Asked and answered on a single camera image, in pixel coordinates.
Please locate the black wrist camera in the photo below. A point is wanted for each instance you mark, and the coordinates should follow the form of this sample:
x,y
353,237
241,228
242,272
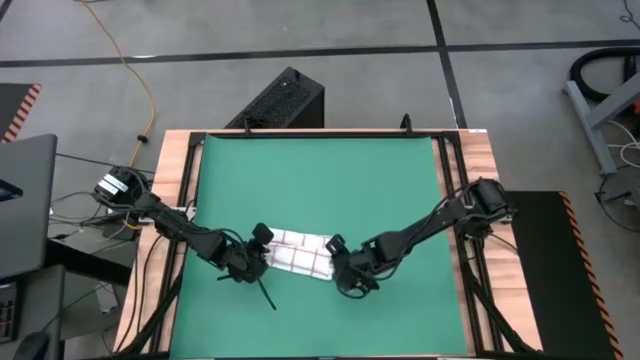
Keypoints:
x,y
336,244
262,233

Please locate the white red-checked towel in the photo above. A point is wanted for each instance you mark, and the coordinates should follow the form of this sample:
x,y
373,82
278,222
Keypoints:
x,y
300,255

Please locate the grey metal stand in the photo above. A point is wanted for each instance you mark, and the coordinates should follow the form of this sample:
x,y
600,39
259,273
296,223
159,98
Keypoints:
x,y
592,135

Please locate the dark keypad device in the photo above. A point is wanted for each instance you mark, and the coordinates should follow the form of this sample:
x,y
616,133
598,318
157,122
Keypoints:
x,y
7,315

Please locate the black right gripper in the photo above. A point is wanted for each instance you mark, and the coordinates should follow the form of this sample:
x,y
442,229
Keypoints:
x,y
357,272

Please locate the black computer mouse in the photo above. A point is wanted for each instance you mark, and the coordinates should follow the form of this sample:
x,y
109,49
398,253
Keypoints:
x,y
31,347

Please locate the green table mat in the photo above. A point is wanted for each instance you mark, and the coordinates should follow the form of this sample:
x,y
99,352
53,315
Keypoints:
x,y
320,320

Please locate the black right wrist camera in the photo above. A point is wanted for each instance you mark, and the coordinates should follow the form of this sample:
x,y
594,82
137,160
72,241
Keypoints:
x,y
336,244

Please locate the black metal table frame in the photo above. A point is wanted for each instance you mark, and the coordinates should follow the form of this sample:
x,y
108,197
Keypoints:
x,y
325,134

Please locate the white corner bracket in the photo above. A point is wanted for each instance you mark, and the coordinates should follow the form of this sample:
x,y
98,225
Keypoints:
x,y
191,214

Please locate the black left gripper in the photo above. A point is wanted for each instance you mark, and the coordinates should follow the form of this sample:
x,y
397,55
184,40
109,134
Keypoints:
x,y
245,262

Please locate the black hazard-striped floor mat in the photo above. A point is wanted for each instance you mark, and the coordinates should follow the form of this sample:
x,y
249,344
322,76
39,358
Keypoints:
x,y
550,280
12,107

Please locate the black desk bar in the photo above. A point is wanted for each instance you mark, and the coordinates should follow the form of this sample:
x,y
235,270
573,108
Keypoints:
x,y
90,262

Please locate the black perforated computer case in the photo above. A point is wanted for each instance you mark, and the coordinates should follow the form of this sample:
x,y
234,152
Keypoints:
x,y
280,100

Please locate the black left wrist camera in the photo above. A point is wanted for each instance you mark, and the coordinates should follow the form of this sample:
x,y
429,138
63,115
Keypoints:
x,y
262,233

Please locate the grey desk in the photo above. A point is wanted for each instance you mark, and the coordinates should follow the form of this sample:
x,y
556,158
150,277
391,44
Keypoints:
x,y
45,310

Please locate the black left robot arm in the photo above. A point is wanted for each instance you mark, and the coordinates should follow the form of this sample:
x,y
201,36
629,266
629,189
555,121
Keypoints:
x,y
170,220

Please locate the dark grey flat monitor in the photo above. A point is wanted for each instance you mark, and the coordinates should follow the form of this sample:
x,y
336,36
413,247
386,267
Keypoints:
x,y
25,225

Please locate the black table clamp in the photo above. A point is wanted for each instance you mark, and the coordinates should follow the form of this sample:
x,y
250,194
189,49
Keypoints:
x,y
406,124
247,127

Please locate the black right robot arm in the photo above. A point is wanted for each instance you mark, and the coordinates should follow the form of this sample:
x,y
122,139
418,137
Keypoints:
x,y
435,220

